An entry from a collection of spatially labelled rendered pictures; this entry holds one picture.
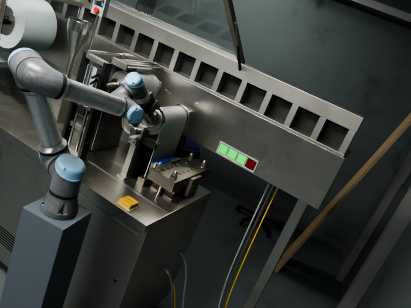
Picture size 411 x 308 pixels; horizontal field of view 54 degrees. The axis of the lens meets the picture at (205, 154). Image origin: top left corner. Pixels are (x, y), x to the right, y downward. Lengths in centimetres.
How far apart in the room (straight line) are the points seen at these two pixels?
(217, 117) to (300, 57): 222
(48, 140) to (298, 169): 121
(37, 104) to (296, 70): 315
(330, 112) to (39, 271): 150
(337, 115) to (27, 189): 167
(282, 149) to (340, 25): 240
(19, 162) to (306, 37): 302
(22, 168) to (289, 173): 143
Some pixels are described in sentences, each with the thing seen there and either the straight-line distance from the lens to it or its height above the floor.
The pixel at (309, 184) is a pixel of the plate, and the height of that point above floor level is 124.
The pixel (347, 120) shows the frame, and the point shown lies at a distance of 205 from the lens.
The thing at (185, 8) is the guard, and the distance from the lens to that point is 213.
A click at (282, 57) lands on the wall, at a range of 435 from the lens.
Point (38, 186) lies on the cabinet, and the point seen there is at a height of 71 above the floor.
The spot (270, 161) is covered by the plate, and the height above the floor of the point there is 125.
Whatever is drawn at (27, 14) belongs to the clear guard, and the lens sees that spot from 261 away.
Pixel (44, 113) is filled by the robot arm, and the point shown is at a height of 128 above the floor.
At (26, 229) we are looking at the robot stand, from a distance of 179.
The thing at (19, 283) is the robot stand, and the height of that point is 55.
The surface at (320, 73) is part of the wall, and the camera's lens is 433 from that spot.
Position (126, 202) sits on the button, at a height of 92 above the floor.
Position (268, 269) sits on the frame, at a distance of 253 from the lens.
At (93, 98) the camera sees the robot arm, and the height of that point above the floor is 141.
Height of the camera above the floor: 187
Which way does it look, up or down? 19 degrees down
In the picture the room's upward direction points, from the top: 22 degrees clockwise
